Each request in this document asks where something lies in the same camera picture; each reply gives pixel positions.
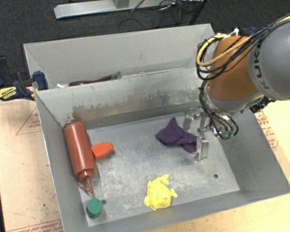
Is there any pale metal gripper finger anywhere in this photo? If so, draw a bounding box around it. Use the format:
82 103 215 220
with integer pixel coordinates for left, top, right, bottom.
179 106 204 131
190 137 213 164

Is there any purple cloth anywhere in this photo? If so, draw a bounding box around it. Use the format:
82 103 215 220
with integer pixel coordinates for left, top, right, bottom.
153 113 201 159

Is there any grey metal bin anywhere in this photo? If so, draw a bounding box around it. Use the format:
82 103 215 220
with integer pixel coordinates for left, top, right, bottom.
23 5 290 232

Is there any yellow toy fish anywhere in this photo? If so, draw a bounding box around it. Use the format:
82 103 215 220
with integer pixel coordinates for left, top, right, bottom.
140 173 180 213

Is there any orange toy block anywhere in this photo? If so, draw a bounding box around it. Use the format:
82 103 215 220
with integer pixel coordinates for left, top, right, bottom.
90 141 116 162

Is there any purple toy eggplant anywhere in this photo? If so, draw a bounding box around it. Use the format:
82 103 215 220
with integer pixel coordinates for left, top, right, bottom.
68 71 123 87

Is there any red-brown squeeze bottle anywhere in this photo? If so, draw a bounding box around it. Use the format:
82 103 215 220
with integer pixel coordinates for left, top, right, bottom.
62 119 101 197

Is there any green cylinder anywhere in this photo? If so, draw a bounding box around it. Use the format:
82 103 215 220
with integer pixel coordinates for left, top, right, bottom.
84 196 106 221

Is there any brown cardboard board, red print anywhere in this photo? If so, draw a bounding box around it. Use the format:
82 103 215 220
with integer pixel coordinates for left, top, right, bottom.
0 46 290 232

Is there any black cylinder on white bracket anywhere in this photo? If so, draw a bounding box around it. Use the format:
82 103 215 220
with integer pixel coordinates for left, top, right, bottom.
247 95 273 114

